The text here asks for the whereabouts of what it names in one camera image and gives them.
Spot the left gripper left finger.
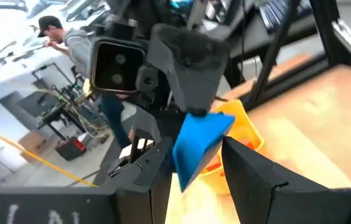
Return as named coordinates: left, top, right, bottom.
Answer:
left=100, top=136, right=176, bottom=224

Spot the cardboard box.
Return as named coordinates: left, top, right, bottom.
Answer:
left=18, top=129, right=48, bottom=162

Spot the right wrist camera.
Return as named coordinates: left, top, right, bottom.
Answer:
left=89, top=35, right=147, bottom=95

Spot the yellow plastic bin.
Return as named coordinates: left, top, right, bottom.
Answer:
left=199, top=98, right=266, bottom=195

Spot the black red equipment case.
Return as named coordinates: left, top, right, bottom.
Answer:
left=54, top=136, right=87, bottom=162

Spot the blue block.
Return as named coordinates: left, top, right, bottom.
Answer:
left=172, top=111, right=236, bottom=193

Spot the small orange block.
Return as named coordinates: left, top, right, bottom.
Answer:
left=205, top=154, right=223, bottom=175

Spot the black aluminium frame post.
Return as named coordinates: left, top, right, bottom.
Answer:
left=309, top=0, right=351, bottom=73
left=249, top=0, right=294, bottom=104

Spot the person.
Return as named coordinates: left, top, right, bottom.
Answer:
left=37, top=15, right=133, bottom=149

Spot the black equipment stand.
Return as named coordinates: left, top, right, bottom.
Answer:
left=37, top=83, right=108, bottom=141

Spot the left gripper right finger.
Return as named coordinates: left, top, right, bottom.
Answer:
left=221, top=136, right=289, bottom=224

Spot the yellow hanging cable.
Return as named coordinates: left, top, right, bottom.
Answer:
left=0, top=124, right=99, bottom=188

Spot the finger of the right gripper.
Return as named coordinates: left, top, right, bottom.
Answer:
left=146, top=23, right=232, bottom=116
left=131, top=105, right=189, bottom=147

